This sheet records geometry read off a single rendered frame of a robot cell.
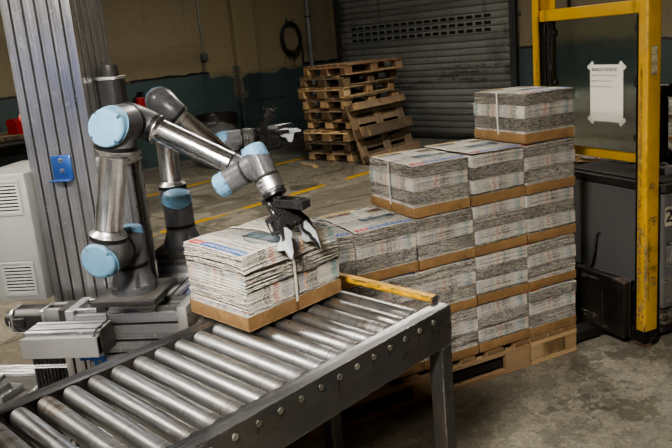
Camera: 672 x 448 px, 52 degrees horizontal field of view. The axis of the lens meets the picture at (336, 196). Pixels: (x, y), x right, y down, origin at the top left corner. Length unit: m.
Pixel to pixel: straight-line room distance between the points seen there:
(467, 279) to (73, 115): 1.75
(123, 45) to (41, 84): 7.16
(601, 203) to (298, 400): 2.54
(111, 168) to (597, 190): 2.58
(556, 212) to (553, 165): 0.22
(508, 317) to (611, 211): 0.89
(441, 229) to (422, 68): 8.02
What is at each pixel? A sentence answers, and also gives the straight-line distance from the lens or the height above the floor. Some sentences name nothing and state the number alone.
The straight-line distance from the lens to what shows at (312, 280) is 2.11.
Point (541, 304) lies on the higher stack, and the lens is 3.43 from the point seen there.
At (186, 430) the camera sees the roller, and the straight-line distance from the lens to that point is 1.58.
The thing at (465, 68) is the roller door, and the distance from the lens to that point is 10.50.
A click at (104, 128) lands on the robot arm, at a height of 1.39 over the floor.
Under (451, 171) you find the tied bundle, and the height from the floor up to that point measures 1.01.
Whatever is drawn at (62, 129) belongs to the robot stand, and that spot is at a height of 1.37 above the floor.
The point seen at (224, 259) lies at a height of 1.01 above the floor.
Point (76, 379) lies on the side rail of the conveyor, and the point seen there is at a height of 0.80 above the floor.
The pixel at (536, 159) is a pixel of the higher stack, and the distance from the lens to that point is 3.22.
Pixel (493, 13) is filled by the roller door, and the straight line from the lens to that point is 10.16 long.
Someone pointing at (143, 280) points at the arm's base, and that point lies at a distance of 2.40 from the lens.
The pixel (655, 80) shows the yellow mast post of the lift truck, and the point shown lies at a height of 1.29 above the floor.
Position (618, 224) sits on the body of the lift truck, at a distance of 3.83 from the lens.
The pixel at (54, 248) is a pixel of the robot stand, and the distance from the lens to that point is 2.71.
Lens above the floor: 1.57
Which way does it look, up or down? 12 degrees down
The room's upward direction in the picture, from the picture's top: 5 degrees counter-clockwise
